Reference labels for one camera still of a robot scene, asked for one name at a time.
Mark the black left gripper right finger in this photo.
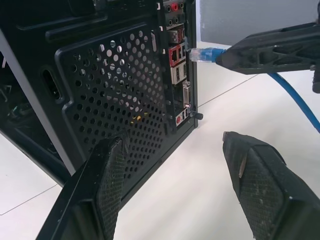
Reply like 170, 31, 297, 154
221, 130, 320, 240

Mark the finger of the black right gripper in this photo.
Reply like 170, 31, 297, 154
215, 21, 320, 76

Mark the blue ethernet cable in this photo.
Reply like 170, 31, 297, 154
189, 46, 320, 134

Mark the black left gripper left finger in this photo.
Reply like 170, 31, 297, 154
34, 131, 130, 240

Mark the black computer tower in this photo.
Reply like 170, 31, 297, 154
0, 0, 204, 187

